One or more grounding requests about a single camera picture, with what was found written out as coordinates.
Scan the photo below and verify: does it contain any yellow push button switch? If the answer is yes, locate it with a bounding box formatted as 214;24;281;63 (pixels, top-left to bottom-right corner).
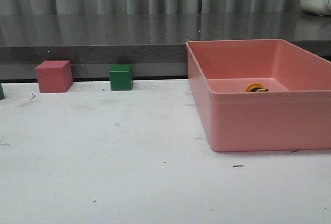
245;83;268;92

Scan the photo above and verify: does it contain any pink plastic bin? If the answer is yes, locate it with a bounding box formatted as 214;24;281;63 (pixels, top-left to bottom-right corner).
186;39;330;152

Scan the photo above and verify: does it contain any grey stone counter shelf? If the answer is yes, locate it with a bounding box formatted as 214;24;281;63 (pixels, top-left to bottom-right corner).
1;12;330;82

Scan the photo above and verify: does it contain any dark green block at edge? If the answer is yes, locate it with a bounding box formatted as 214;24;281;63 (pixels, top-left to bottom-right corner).
0;84;5;100

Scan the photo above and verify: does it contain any pink cube block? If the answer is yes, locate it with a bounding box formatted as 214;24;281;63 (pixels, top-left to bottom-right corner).
35;60;73;93

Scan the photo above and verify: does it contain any green cube block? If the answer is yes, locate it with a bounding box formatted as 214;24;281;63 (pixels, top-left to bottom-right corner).
109;64;133;91

